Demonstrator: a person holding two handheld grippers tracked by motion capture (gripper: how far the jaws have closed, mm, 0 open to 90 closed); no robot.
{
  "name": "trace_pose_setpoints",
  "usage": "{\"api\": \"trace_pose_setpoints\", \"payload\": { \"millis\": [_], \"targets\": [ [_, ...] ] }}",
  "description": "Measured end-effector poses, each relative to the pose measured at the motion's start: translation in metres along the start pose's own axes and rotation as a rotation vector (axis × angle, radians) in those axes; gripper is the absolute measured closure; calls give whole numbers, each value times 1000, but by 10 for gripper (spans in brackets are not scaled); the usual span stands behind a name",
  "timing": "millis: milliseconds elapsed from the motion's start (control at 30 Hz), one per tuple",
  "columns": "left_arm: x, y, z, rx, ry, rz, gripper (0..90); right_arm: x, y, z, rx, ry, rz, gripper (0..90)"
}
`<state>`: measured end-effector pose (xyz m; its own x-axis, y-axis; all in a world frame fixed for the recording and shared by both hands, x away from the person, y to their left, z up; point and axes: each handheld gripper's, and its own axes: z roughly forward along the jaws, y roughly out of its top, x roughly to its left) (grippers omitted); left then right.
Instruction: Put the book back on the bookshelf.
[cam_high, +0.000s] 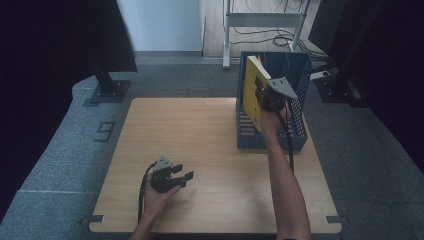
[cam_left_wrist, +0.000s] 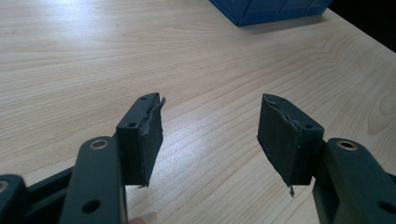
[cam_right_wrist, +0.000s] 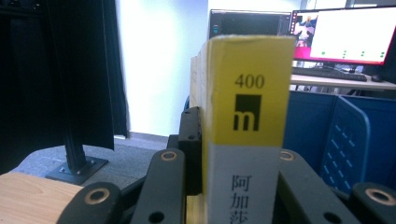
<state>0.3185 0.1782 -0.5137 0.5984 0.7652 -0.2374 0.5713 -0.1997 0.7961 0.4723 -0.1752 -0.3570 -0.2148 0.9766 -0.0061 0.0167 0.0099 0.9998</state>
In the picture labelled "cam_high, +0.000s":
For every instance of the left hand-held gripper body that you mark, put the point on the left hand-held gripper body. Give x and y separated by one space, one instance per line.
163 178

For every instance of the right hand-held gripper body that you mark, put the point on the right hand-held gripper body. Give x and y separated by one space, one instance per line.
278 95

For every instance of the yellow book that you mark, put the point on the yellow book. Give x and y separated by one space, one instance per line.
251 96

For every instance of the blue plastic basket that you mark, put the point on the blue plastic basket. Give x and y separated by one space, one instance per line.
266 141

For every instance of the person's left hand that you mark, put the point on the person's left hand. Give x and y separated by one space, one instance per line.
155 201

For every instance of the person's right hand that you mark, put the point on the person's right hand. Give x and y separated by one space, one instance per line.
271 121

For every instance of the white power strip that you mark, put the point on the white power strip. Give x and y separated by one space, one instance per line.
319 75

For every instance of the white metal stand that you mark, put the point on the white metal stand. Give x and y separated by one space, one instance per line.
263 19

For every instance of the dark curtain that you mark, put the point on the dark curtain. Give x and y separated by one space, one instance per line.
393 66
50 50

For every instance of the black stand with base plate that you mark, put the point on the black stand with base plate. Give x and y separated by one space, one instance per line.
110 91
336 86

